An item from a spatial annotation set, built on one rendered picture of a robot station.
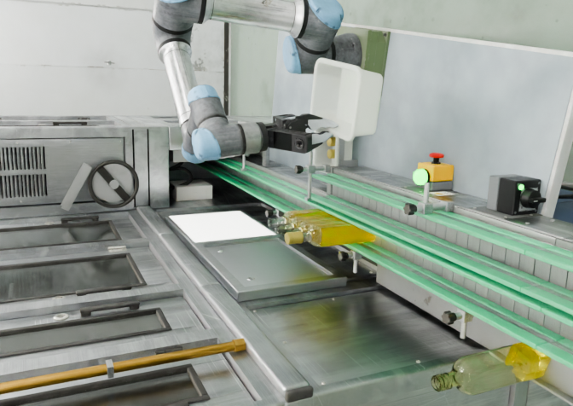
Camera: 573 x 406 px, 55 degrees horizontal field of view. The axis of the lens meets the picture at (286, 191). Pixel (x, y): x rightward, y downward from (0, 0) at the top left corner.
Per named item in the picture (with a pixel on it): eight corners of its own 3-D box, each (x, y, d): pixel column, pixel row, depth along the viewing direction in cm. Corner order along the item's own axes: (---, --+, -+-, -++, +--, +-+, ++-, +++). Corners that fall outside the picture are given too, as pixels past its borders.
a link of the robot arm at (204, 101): (181, 113, 138) (192, 147, 133) (188, 82, 129) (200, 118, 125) (211, 110, 142) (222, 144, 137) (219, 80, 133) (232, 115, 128)
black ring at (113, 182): (138, 205, 246) (88, 207, 237) (136, 157, 242) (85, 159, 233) (140, 206, 241) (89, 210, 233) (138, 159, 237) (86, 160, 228)
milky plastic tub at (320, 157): (332, 168, 210) (312, 169, 207) (335, 109, 206) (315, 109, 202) (356, 176, 195) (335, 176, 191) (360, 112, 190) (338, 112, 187)
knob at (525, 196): (533, 206, 124) (546, 210, 121) (518, 208, 122) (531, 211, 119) (535, 187, 123) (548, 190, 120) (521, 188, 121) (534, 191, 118)
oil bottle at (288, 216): (337, 223, 184) (279, 228, 175) (338, 206, 183) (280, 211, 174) (346, 227, 179) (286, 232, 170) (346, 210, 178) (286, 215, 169)
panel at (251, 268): (241, 216, 241) (164, 222, 227) (241, 209, 240) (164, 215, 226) (347, 286, 161) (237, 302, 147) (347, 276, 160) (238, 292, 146)
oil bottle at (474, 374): (523, 358, 115) (423, 384, 105) (531, 338, 113) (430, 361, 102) (543, 378, 111) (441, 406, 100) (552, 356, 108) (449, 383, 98)
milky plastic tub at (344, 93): (344, 57, 144) (315, 56, 140) (393, 69, 125) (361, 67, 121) (336, 123, 149) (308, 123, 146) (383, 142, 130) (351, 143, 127)
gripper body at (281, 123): (293, 112, 139) (249, 117, 134) (309, 118, 131) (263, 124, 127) (294, 141, 141) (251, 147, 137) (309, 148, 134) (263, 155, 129)
